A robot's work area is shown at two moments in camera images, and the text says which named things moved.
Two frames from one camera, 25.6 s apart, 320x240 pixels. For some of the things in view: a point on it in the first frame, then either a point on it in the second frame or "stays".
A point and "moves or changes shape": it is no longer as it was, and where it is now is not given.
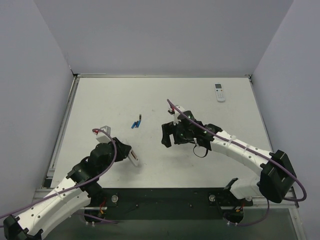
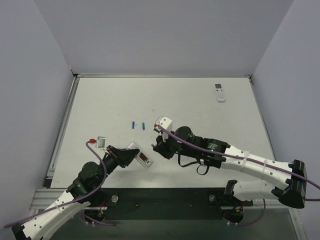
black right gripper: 173,133 -> 164,144
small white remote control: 220,92 stays
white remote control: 132,157 moves or changes shape
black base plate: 143,203 stays
